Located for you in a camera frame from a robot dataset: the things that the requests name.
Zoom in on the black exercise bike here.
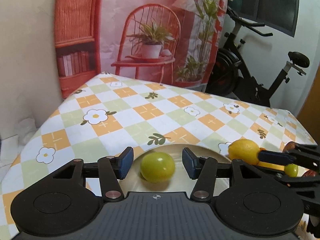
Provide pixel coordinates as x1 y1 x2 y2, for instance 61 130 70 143
205 6 310 108

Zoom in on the beige oval bowl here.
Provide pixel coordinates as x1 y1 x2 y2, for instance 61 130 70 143
85 144 233 198

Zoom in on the yellow lemon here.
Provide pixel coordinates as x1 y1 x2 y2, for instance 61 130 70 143
228 139 261 165

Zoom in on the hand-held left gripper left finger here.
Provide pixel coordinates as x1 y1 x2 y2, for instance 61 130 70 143
52 147 133 202

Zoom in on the printed pink backdrop cloth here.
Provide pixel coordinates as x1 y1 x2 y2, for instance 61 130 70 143
54 0 229 99

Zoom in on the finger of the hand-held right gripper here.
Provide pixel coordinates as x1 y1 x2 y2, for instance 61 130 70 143
274 173 320 202
259 144 320 174

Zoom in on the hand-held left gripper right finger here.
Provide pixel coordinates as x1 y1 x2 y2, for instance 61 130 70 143
182 147 263 202

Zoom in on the green jujube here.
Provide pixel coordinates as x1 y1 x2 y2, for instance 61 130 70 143
140 152 175 183
284 163 299 177

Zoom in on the red apple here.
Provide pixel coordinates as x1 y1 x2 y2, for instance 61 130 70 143
284 141 317 178

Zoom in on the dark window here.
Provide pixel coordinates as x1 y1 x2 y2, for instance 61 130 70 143
229 0 300 38

